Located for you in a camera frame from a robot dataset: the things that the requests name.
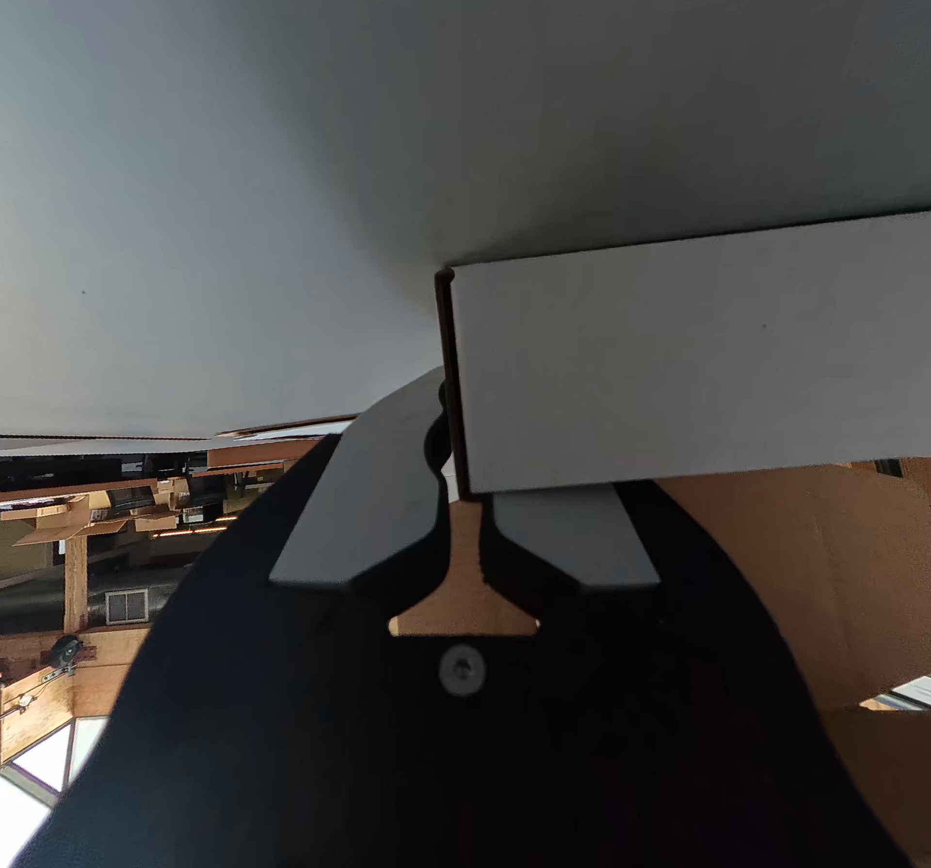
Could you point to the flat white cardboard sheet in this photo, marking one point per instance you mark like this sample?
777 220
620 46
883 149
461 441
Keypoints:
109 444

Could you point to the white mailer box brown inside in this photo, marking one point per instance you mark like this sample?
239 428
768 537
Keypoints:
654 359

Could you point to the wooden post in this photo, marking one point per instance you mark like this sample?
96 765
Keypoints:
76 584

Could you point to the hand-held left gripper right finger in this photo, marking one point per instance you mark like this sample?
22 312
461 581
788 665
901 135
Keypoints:
574 533

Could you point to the open brown cardboard box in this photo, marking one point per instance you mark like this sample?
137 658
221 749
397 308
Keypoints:
51 519

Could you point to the skylight window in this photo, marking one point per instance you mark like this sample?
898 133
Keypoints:
43 759

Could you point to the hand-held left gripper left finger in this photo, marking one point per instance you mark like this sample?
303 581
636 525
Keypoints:
371 504

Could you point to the white vent grille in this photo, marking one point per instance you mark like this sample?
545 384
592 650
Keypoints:
127 606

